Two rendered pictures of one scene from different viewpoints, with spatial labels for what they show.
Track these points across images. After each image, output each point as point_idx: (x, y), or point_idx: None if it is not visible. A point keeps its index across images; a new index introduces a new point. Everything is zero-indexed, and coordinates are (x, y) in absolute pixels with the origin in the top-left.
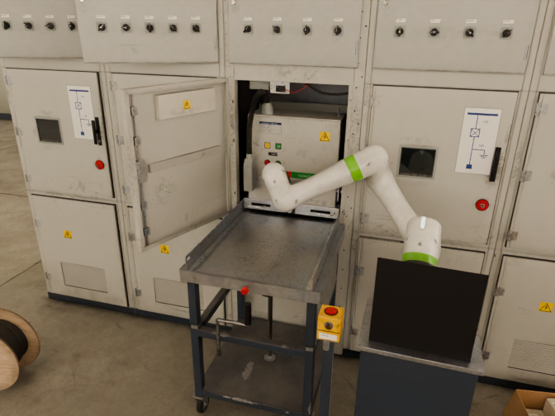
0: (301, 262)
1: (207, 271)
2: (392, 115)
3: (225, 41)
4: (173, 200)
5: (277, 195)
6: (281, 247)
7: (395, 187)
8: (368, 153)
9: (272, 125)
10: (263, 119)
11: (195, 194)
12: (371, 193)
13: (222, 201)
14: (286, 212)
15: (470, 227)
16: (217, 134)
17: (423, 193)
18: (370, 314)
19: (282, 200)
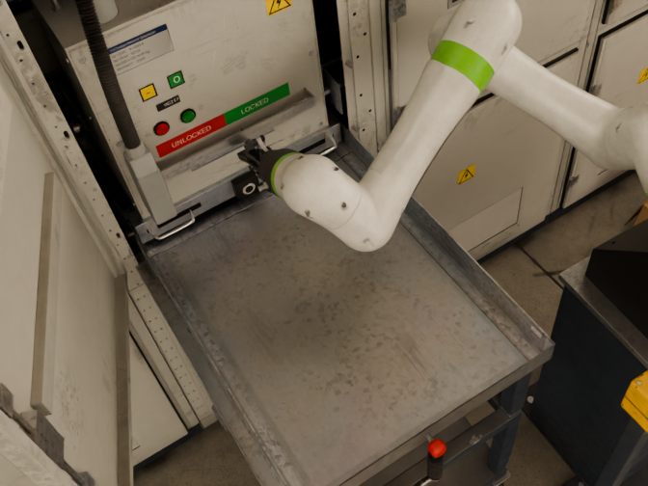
0: (432, 298)
1: (337, 474)
2: None
3: None
4: (85, 393)
5: (364, 229)
6: (352, 291)
7: (515, 51)
8: (496, 24)
9: (144, 42)
10: (113, 40)
11: (87, 325)
12: (407, 66)
13: (104, 272)
14: (245, 195)
15: (562, 25)
16: (31, 152)
17: None
18: (603, 304)
19: (381, 232)
